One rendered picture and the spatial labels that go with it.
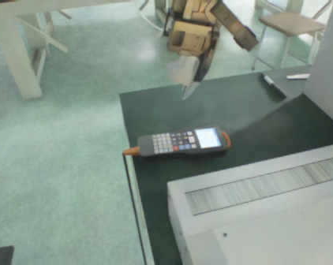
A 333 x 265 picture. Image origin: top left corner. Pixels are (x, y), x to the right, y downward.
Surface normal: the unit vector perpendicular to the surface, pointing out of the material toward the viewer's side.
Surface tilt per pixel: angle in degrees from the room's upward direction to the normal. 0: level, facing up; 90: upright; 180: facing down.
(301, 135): 0
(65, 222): 0
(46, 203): 0
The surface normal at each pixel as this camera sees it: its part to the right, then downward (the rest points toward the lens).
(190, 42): 0.15, 0.66
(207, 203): -0.03, -0.75
